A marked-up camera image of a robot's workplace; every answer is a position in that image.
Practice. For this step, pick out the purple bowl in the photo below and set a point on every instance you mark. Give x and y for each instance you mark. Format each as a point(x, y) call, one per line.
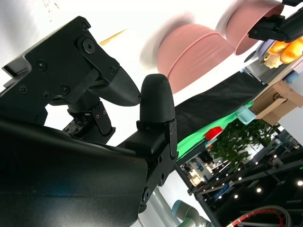
point(262, 50)

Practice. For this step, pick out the teal cup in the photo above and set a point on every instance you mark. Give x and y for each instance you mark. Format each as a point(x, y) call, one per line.
point(246, 115)

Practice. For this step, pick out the orange tape strip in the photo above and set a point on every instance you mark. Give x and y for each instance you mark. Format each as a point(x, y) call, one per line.
point(113, 36)

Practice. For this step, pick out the green leafy plant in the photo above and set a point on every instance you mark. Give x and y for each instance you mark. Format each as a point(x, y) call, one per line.
point(236, 146)

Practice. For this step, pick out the yellow toy bread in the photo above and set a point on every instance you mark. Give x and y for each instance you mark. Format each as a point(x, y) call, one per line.
point(288, 50)

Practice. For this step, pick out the red round container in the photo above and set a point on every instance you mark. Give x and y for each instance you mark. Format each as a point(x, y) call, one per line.
point(213, 133)

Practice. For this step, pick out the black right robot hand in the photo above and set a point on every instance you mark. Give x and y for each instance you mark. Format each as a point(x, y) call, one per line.
point(59, 177)

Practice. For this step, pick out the brown cardboard box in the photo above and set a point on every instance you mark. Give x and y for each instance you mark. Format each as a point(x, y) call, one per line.
point(274, 104)

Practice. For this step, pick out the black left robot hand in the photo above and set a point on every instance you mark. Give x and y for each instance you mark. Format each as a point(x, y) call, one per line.
point(288, 26)

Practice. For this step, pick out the black backdrop cloth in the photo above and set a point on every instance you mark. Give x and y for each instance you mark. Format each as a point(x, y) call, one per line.
point(213, 101)

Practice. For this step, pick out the green cloth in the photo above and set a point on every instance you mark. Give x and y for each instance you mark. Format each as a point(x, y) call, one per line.
point(194, 142)

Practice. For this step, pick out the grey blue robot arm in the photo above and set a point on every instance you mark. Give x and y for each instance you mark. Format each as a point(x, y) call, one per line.
point(184, 212)

